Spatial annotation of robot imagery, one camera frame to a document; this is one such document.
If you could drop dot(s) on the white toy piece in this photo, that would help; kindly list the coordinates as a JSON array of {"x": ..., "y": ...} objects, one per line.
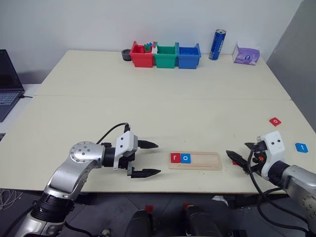
[{"x": 154, "y": 49}]

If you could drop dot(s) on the crumpled white paper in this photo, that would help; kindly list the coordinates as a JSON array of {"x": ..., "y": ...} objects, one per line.
[{"x": 219, "y": 199}]

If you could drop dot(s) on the red plastic bin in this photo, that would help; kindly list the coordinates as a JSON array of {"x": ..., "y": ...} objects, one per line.
[{"x": 142, "y": 59}]

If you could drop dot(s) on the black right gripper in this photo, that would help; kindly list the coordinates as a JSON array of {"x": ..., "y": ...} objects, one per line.
[{"x": 259, "y": 150}]

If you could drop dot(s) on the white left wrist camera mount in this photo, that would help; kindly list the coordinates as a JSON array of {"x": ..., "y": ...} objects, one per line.
[{"x": 126, "y": 143}]

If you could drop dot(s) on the wooden letter tray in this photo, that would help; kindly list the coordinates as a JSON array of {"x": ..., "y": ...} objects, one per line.
[{"x": 205, "y": 160}]

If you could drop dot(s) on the green toy brick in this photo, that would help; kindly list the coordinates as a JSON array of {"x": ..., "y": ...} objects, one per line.
[{"x": 147, "y": 48}]

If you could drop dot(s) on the red letter r block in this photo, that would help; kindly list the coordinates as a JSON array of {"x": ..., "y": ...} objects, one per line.
[{"x": 175, "y": 158}]

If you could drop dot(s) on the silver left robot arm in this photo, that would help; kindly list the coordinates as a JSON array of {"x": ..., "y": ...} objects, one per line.
[{"x": 81, "y": 153}]

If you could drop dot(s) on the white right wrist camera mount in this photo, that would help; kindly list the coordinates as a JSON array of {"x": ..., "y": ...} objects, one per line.
[{"x": 274, "y": 145}]

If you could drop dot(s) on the blue letter o block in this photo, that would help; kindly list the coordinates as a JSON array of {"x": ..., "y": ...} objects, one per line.
[{"x": 185, "y": 158}]

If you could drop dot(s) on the red letter o block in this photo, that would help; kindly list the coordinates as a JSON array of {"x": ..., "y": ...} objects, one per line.
[{"x": 275, "y": 121}]

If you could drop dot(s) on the blue letter t block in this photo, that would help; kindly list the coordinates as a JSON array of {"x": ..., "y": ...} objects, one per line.
[{"x": 301, "y": 147}]

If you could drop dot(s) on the small red square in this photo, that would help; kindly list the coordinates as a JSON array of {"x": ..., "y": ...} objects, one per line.
[
  {"x": 149, "y": 208},
  {"x": 187, "y": 205}
]

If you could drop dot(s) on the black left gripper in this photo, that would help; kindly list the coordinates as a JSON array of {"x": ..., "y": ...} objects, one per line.
[{"x": 127, "y": 161}]

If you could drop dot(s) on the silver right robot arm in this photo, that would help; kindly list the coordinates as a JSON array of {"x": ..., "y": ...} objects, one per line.
[{"x": 298, "y": 177}]

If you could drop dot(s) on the purple tissue box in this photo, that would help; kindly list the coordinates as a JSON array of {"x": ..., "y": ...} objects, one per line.
[{"x": 247, "y": 56}]

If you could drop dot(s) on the dark grey round cup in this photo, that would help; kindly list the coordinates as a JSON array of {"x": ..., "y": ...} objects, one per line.
[{"x": 126, "y": 55}]

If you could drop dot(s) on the dark rounded shape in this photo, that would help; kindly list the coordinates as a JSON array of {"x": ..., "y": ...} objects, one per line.
[
  {"x": 200, "y": 222},
  {"x": 139, "y": 224}
]

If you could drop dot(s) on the dark open laptop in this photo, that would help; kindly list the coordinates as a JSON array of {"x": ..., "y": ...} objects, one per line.
[{"x": 8, "y": 81}]

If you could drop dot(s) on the green plastic bin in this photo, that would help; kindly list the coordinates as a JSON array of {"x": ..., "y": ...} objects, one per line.
[{"x": 166, "y": 61}]

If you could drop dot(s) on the blue plastic bin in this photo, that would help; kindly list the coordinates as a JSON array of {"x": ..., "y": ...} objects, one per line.
[{"x": 188, "y": 61}]

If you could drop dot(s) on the blue drink can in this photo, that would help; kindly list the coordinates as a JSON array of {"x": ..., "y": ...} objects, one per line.
[{"x": 217, "y": 45}]

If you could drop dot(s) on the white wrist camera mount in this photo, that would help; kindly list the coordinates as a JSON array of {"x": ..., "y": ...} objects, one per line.
[
  {"x": 126, "y": 143},
  {"x": 274, "y": 145}
]

